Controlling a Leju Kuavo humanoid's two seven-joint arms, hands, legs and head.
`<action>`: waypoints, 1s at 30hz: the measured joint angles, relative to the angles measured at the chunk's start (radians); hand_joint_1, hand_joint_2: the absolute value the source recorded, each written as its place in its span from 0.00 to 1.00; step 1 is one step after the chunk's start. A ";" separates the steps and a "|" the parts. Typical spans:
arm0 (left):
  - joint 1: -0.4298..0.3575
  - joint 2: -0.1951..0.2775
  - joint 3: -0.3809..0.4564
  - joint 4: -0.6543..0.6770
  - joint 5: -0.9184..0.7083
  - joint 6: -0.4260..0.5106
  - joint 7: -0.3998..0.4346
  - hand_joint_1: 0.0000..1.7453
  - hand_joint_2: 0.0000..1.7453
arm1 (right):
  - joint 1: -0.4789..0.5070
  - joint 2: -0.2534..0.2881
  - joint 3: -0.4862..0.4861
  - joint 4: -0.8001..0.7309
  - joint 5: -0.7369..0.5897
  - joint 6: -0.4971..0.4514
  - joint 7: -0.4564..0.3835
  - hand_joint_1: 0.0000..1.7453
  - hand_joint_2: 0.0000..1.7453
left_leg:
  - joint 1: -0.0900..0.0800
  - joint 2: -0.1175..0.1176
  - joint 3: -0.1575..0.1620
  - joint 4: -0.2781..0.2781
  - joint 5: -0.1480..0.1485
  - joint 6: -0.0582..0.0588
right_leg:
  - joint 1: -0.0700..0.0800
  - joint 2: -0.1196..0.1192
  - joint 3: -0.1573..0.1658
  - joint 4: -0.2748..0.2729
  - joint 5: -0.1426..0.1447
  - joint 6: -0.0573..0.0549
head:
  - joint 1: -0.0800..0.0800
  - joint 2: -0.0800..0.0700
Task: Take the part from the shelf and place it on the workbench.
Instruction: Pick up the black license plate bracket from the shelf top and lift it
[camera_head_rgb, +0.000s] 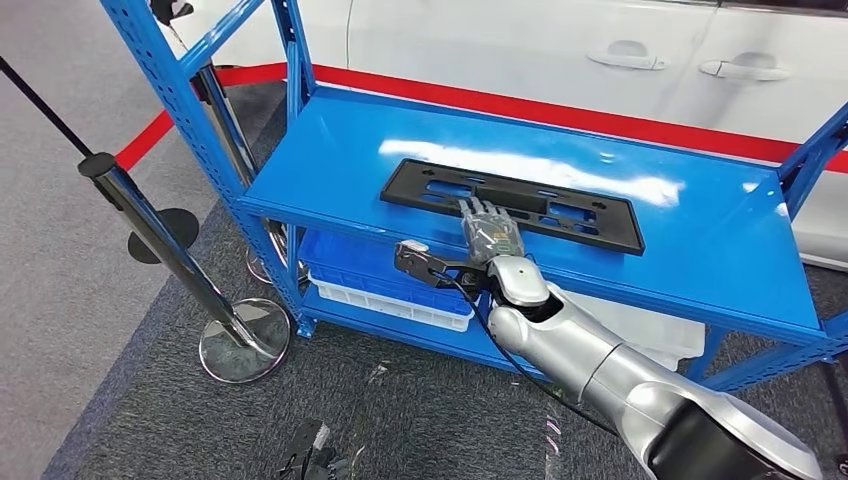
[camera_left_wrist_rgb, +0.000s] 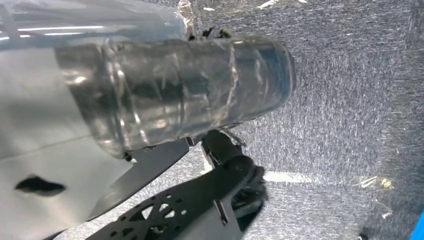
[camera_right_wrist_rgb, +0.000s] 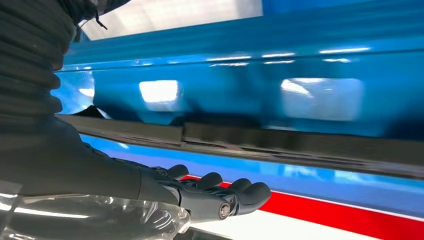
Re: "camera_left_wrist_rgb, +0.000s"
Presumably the blue metal shelf rack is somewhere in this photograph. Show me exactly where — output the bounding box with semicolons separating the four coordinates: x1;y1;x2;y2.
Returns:
409;210;424;240

